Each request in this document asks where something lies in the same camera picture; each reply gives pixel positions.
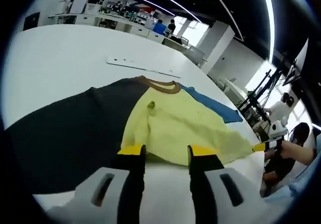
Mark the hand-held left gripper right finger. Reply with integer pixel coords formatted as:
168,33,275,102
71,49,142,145
187,145,270,224

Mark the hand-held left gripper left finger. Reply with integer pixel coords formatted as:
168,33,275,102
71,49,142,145
46,144,146,224

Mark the yellow black blue garment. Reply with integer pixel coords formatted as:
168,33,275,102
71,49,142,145
5,75,254,194

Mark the white template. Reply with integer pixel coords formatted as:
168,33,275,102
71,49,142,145
105,55,182,79

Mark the black monitor stand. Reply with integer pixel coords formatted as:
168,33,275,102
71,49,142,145
237,69,274,115

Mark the black monitor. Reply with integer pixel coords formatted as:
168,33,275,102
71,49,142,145
282,55,302,86

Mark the white office chair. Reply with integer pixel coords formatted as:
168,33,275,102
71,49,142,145
185,45,209,67

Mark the white office desk row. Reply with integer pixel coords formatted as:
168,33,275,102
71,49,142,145
47,12,189,49

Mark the white board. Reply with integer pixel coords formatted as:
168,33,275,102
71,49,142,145
71,0,90,14

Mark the black panel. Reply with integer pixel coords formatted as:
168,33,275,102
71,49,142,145
23,12,41,31

